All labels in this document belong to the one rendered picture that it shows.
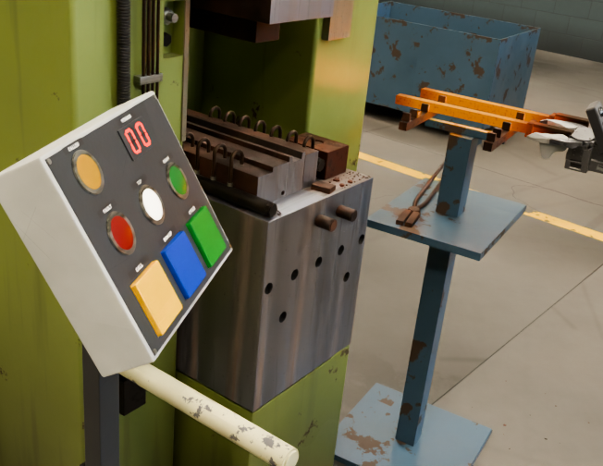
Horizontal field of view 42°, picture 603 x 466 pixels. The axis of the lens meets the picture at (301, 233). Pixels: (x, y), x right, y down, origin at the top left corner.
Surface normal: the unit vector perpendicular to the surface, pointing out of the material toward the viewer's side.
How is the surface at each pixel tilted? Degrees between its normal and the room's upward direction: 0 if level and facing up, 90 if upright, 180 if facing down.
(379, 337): 0
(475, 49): 90
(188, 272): 60
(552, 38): 90
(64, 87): 90
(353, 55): 90
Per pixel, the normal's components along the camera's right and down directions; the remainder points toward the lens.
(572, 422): 0.09, -0.91
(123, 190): 0.89, -0.31
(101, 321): -0.21, 0.39
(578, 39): -0.64, 0.26
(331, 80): 0.80, 0.32
